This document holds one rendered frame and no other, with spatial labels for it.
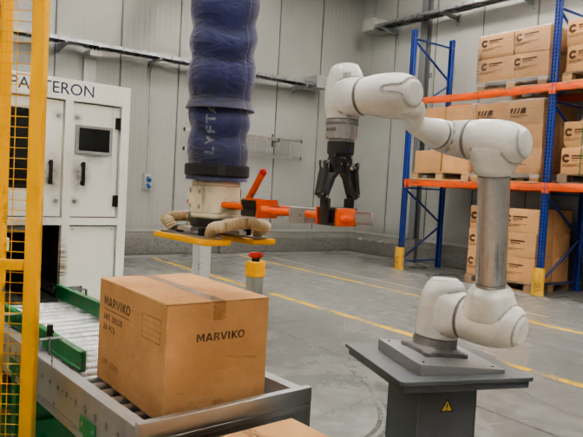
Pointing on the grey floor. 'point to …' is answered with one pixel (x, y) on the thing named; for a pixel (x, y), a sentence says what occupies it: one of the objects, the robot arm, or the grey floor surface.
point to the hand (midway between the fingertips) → (337, 213)
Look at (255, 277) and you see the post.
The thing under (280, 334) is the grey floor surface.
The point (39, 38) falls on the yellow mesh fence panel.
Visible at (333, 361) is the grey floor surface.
